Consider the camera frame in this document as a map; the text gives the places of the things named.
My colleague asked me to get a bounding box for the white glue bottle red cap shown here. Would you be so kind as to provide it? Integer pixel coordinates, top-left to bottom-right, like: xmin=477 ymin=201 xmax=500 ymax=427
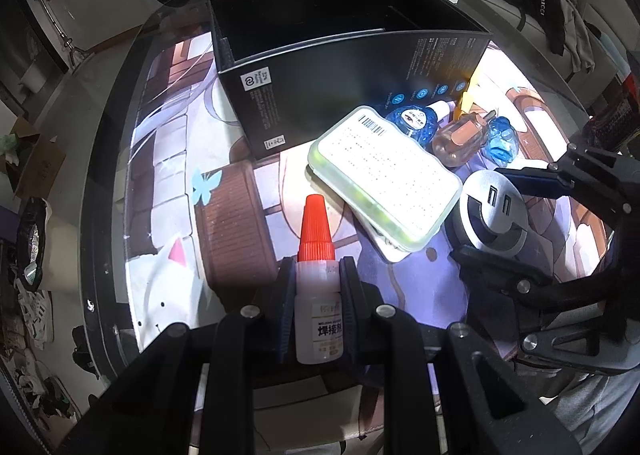
xmin=295 ymin=195 xmax=346 ymax=365

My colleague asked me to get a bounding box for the dark red packet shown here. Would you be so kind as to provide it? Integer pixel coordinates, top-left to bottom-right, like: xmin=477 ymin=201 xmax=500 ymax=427
xmin=590 ymin=80 xmax=640 ymax=146

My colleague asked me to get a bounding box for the printed desk mat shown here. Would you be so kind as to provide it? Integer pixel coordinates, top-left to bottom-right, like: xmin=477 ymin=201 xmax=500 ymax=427
xmin=122 ymin=30 xmax=616 ymax=455

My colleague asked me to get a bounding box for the pale green plastic case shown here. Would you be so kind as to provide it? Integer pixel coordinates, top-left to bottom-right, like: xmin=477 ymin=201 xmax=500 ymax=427
xmin=306 ymin=105 xmax=463 ymax=253

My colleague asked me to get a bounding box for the dark round object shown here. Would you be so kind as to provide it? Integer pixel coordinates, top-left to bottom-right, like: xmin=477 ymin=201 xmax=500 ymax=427
xmin=15 ymin=197 xmax=53 ymax=291

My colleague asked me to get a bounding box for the round silver hub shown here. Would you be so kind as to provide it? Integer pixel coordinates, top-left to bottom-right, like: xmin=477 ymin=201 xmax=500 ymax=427
xmin=445 ymin=170 xmax=531 ymax=261

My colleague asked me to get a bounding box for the amber perfume bottle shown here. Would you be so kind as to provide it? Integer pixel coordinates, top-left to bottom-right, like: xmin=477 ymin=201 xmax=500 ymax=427
xmin=431 ymin=107 xmax=501 ymax=170

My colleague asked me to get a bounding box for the grey garment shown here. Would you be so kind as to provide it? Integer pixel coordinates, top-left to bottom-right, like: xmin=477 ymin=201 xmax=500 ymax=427
xmin=560 ymin=0 xmax=601 ymax=76

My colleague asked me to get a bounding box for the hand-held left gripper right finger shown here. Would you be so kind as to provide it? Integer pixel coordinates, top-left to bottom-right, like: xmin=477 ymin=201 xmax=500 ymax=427
xmin=340 ymin=255 xmax=583 ymax=455

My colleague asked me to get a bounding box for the white cabinet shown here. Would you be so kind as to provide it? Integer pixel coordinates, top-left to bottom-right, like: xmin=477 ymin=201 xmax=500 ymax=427
xmin=20 ymin=0 xmax=146 ymax=70

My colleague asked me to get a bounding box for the blue bottle white cap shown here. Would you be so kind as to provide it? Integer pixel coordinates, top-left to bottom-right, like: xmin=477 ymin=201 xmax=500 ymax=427
xmin=385 ymin=100 xmax=453 ymax=148

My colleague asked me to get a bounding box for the black cardboard box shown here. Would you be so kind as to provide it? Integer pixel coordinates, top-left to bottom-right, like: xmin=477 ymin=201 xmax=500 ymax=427
xmin=207 ymin=0 xmax=493 ymax=162

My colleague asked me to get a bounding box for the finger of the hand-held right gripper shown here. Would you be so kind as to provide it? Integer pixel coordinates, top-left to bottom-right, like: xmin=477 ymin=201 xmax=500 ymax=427
xmin=494 ymin=142 xmax=640 ymax=236
xmin=448 ymin=244 xmax=608 ymax=331

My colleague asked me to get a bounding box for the person's grey trouser leg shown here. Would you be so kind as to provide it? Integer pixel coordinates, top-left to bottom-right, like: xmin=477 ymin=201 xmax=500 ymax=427
xmin=540 ymin=365 xmax=640 ymax=455

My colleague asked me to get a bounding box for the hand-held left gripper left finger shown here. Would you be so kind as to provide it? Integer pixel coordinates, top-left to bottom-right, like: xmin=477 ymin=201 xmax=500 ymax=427
xmin=57 ymin=255 xmax=301 ymax=455

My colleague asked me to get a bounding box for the brown cardboard box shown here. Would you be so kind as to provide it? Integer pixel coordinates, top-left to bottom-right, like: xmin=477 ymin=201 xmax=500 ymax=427
xmin=0 ymin=117 xmax=66 ymax=200

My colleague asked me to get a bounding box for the blue plastic item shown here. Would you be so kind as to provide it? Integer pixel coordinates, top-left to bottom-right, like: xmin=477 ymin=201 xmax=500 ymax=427
xmin=482 ymin=116 xmax=518 ymax=163

